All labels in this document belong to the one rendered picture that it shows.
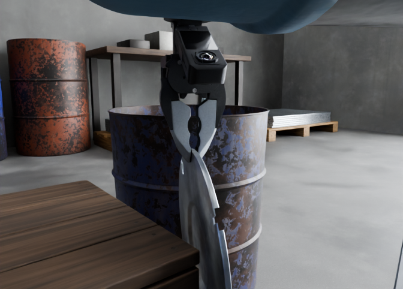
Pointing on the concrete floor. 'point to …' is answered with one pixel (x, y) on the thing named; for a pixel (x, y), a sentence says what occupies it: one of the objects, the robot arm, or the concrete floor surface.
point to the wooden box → (87, 243)
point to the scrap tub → (171, 196)
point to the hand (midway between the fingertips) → (194, 154)
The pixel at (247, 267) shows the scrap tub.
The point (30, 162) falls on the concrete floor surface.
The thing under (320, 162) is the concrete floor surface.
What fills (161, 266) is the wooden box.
